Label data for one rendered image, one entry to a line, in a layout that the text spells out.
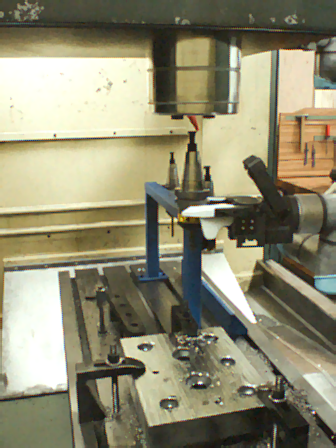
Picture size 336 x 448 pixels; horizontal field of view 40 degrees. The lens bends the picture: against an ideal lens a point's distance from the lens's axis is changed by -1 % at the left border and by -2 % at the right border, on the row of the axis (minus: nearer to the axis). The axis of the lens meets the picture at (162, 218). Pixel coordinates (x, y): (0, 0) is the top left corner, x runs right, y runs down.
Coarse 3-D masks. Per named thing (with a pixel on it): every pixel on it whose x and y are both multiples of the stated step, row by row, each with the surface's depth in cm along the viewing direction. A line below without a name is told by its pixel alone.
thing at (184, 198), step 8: (176, 192) 84; (184, 192) 81; (192, 192) 81; (200, 192) 81; (208, 192) 82; (176, 200) 84; (184, 200) 82; (192, 200) 82; (200, 200) 82; (208, 200) 83
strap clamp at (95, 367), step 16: (112, 352) 86; (80, 368) 85; (96, 368) 85; (112, 368) 86; (128, 368) 86; (144, 368) 88; (80, 384) 85; (112, 384) 88; (80, 400) 86; (96, 400) 87; (80, 416) 86; (96, 416) 87
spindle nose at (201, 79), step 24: (168, 48) 72; (192, 48) 70; (216, 48) 71; (240, 48) 75; (168, 72) 72; (192, 72) 71; (216, 72) 72; (240, 72) 77; (168, 96) 73; (192, 96) 72; (216, 96) 73; (240, 96) 77
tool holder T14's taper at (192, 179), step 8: (184, 152) 82; (192, 152) 81; (184, 160) 82; (192, 160) 81; (200, 160) 82; (184, 168) 82; (192, 168) 81; (200, 168) 82; (184, 176) 82; (192, 176) 81; (200, 176) 82; (184, 184) 82; (192, 184) 81; (200, 184) 82
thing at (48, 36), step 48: (0, 0) 58; (48, 0) 60; (96, 0) 61; (144, 0) 62; (192, 0) 64; (240, 0) 65; (288, 0) 67; (0, 48) 82; (48, 48) 84; (96, 48) 86; (144, 48) 87
